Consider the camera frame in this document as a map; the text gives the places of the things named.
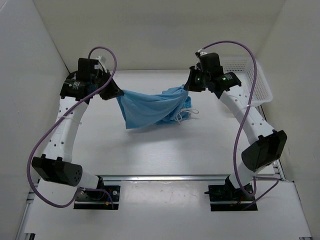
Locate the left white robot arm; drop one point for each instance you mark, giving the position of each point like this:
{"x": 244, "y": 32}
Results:
{"x": 55, "y": 163}

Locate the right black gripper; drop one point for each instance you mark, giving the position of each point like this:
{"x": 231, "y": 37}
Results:
{"x": 190, "y": 85}

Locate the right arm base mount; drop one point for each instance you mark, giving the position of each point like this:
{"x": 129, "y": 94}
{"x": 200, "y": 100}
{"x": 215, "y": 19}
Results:
{"x": 226, "y": 198}

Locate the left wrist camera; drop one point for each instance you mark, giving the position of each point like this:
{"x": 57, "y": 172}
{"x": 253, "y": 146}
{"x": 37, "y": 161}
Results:
{"x": 101, "y": 59}

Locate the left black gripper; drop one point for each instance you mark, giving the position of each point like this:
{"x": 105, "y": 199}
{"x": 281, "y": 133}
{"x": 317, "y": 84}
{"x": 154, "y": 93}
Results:
{"x": 114, "y": 91}

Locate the white plastic mesh basket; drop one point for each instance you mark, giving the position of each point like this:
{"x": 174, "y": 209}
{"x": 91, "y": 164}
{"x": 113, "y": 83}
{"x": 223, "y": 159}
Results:
{"x": 243, "y": 67}

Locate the light blue shorts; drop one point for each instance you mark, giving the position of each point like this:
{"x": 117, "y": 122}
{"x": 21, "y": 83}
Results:
{"x": 140, "y": 110}

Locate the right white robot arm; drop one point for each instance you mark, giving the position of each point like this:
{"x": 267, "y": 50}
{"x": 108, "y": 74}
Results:
{"x": 265, "y": 143}

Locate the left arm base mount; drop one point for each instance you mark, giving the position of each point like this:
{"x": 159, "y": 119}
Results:
{"x": 108, "y": 199}

